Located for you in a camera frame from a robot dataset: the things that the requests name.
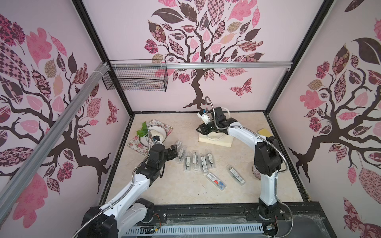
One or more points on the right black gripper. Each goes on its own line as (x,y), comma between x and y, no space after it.
(204,128)

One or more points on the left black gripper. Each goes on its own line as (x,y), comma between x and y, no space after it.
(171,156)

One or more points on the cream canvas tote bag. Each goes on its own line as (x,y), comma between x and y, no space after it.
(220,139)

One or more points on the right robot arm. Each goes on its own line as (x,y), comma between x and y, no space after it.
(268,159)

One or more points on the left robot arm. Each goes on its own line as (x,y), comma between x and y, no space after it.
(127,208)

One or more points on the compass case red blue front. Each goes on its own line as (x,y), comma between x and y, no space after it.
(216,181)

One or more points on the white plate with red text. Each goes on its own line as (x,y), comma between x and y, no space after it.
(154,130)

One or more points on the white toy radish with leaves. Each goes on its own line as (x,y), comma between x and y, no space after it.
(143,130)

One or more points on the floral rectangular tray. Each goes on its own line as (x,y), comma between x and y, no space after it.
(136,146)

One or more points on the yellow green sponge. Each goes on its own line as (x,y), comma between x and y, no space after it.
(265,133)

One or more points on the pink glass bowl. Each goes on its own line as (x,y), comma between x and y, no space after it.
(256,173)

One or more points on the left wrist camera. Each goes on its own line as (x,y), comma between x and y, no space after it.
(156,139)

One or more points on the aluminium rail back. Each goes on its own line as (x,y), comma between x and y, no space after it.
(212,65)

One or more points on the aluminium rail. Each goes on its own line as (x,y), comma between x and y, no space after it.
(212,65)
(26,172)

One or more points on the black wire basket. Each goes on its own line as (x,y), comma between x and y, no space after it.
(137,75)

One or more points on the white slotted cable duct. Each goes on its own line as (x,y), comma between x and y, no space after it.
(187,230)

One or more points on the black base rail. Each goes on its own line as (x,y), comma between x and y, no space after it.
(292,220)

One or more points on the aluminium rail left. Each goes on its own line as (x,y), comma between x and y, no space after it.
(26,172)

